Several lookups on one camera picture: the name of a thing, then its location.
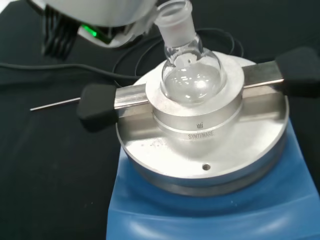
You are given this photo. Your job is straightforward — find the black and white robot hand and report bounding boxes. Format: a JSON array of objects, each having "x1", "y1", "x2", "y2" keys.
[{"x1": 27, "y1": 0, "x2": 166, "y2": 61}]

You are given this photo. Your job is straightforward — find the thin metal probe rod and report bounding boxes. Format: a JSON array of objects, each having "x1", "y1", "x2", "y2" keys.
[{"x1": 29, "y1": 97, "x2": 81, "y2": 111}]

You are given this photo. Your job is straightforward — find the clear round-bottom glass flask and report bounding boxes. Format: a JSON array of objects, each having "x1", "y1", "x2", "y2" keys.
[{"x1": 154, "y1": 0, "x2": 228, "y2": 105}]

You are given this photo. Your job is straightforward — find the black bench cloth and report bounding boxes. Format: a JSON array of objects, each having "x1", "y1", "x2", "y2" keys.
[{"x1": 0, "y1": 0, "x2": 320, "y2": 240}]

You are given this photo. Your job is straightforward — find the thin black cable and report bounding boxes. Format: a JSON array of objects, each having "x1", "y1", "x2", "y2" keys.
[{"x1": 0, "y1": 26, "x2": 245, "y2": 87}]

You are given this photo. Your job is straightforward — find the metal heating block, black handles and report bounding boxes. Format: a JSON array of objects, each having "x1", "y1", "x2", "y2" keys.
[{"x1": 77, "y1": 48, "x2": 320, "y2": 148}]

